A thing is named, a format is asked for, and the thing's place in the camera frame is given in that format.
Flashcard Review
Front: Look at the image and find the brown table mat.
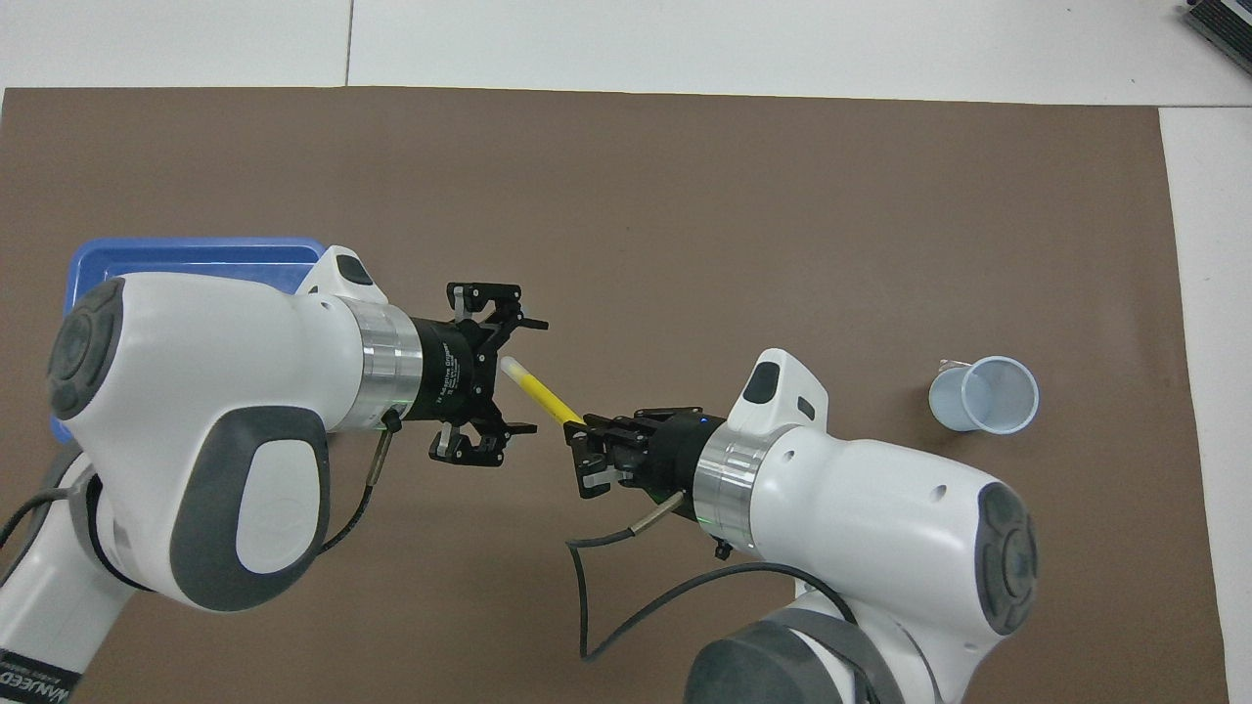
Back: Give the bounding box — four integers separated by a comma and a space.
0, 86, 1230, 704

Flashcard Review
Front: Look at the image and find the clear plastic cup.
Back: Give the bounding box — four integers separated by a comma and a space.
929, 356, 1041, 436

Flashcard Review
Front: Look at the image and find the yellow pen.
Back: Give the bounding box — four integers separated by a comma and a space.
500, 356, 587, 427

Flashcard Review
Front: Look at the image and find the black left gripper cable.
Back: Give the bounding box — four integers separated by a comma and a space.
0, 416, 404, 558

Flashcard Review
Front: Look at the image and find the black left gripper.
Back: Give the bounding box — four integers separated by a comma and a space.
406, 282, 550, 467

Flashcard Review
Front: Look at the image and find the grey ribbed device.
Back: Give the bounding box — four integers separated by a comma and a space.
1181, 0, 1252, 58

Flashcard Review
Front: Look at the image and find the blue plastic tray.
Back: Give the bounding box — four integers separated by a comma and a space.
51, 238, 327, 446

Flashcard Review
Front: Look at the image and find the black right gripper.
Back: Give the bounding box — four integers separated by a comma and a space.
564, 406, 728, 513

